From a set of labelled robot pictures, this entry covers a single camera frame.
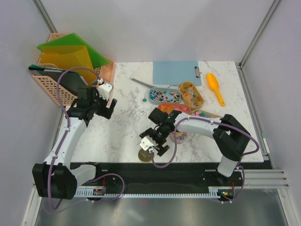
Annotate gold jar lid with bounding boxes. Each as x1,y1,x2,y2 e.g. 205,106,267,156
138,149,153,163

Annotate black folder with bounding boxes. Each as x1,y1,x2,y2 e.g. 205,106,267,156
28,65,88,96

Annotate blue clipboard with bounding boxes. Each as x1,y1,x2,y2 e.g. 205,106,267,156
153,61,202,86

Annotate pink tray star candies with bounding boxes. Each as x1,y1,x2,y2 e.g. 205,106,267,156
158,103,192,114

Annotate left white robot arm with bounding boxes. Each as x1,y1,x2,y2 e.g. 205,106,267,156
32,82,117,200

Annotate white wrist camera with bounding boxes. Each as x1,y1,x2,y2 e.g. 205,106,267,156
139,136,158,151
97,82,114,100

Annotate yellow tray jelly candies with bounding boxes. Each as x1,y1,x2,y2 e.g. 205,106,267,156
178,81,204,110

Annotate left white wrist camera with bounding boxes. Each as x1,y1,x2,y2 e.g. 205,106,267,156
97,82,114,100

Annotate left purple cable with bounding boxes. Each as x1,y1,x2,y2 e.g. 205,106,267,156
48,67,125,215

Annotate beige tray colourful candies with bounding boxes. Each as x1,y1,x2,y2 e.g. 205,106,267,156
192,109,221,118

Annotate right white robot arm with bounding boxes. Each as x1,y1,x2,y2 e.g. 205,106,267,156
139,108,253,186

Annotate blue tray of lollipops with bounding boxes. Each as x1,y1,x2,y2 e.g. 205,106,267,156
149,87,181,105

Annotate pink file organizer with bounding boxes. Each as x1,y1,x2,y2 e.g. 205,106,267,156
32,32,116,107

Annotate clear plastic jar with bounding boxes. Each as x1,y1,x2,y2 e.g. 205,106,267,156
170,132,187,144

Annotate orange plastic scoop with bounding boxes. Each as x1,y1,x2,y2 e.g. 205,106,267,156
206,73,225,107

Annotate aluminium frame rail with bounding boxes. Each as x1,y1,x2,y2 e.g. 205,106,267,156
32,169,291,189

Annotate white spiral notebook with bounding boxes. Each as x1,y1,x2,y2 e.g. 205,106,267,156
130,62,174,88

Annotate yellow plastic folder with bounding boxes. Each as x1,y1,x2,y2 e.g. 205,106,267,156
40,49,97,84

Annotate white cable duct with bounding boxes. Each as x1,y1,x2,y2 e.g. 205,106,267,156
74,186,234,199

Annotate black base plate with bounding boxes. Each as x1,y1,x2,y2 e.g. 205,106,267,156
48,161,275,195

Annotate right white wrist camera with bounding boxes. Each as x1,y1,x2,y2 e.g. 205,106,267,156
139,136,158,151

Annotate green plastic folder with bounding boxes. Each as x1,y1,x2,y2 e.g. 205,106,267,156
37,33,111,68

